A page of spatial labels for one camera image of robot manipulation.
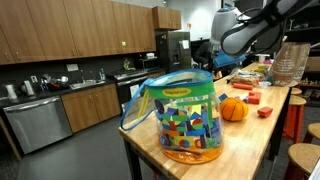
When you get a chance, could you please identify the lower wooden cabinets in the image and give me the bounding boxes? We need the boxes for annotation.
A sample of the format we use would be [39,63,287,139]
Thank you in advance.
[61,84,121,133]

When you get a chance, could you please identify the clear brown printed bag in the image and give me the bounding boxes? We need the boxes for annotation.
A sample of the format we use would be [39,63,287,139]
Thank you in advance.
[271,42,310,87]

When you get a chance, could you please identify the wooden stool near right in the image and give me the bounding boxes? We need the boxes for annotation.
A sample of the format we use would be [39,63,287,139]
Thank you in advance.
[284,143,320,180]

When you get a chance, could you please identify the kitchen sink with faucet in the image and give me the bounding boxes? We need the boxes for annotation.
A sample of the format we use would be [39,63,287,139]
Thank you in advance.
[70,71,104,90]

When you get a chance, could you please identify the white pitcher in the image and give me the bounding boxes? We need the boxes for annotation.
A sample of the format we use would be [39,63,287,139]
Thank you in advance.
[5,84,17,99]

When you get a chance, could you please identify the stainless steel oven range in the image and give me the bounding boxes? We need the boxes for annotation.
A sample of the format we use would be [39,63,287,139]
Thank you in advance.
[114,70,147,111]

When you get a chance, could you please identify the orange plush ball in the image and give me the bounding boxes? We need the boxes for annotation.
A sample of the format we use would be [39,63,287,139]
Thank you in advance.
[220,97,249,121]

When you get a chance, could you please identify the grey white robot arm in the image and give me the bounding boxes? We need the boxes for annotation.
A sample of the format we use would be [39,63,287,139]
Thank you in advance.
[210,0,318,57]

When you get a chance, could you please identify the person in dark jacket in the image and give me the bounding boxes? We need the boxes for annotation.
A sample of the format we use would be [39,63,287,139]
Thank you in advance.
[193,41,213,72]

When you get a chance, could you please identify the small red foam block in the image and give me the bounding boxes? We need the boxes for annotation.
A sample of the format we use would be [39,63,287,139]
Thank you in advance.
[257,107,273,118]

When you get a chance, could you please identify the red arch foam block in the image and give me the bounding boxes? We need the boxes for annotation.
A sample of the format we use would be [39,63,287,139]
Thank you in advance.
[248,92,262,104]

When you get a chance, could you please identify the black microwave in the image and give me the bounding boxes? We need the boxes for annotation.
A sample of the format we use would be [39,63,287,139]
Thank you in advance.
[139,58,159,70]

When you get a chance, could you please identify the electric kettle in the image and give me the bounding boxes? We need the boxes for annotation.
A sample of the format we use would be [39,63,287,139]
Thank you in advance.
[21,80,35,96]

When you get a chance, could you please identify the stainless steel dishwasher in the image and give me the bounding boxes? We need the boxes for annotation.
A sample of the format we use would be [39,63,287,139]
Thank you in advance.
[4,96,72,154]

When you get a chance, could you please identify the clear bag of foam blocks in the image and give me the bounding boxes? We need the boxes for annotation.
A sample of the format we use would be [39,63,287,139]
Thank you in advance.
[120,69,224,164]

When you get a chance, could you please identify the wooden stool middle right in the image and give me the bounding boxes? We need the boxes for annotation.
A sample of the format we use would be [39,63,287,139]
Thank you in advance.
[303,123,320,143]

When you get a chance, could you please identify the stainless steel refrigerator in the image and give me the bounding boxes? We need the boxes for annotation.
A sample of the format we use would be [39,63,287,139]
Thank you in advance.
[156,31,191,73]

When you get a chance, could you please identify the wooden cabinets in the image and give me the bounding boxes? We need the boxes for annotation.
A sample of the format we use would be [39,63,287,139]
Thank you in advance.
[0,0,181,65]
[61,84,121,133]

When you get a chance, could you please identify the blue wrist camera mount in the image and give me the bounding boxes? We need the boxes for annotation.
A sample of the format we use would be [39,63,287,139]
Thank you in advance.
[213,50,246,68]

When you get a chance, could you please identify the upper wooden cabinets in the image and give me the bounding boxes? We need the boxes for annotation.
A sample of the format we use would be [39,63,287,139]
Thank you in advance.
[0,0,181,65]

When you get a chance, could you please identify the blue foam block on table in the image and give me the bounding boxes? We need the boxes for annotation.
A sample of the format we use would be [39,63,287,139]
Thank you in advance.
[218,93,228,102]

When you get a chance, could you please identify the bagged bread loaf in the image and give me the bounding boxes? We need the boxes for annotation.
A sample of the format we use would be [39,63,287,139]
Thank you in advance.
[231,70,264,86]

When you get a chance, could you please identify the wooden stool orange legs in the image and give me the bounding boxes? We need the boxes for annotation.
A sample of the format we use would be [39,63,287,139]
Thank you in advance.
[282,95,306,143]

